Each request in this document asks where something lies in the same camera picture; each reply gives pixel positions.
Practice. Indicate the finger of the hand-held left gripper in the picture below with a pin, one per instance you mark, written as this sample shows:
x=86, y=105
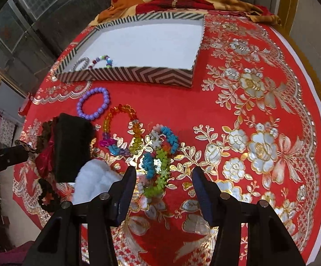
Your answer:
x=5, y=156

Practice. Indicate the grey cabinet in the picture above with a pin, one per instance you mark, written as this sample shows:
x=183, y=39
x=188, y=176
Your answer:
x=5, y=99

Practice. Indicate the red bow hair clip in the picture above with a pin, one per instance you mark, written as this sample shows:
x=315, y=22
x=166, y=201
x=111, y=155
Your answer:
x=44, y=158

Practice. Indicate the white fluffy headband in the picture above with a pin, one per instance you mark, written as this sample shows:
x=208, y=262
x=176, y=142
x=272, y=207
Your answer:
x=94, y=177

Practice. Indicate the metal door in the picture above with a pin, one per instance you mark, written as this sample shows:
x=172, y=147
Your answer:
x=52, y=11

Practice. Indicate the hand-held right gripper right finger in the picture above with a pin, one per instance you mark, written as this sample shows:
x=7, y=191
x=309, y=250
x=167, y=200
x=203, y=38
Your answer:
x=202, y=194

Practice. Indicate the striped cardboard box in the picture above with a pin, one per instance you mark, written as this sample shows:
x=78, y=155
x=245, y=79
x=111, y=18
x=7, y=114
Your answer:
x=138, y=74

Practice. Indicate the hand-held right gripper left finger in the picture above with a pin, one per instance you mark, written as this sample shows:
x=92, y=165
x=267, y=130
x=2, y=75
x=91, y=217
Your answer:
x=126, y=192

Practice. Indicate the red gift bag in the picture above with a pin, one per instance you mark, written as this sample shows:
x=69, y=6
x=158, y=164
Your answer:
x=25, y=105

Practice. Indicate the black fuzzy headband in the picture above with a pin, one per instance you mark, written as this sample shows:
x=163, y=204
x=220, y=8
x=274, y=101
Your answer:
x=72, y=146

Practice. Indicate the yellow wooden bed frame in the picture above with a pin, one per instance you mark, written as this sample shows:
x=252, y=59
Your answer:
x=286, y=5

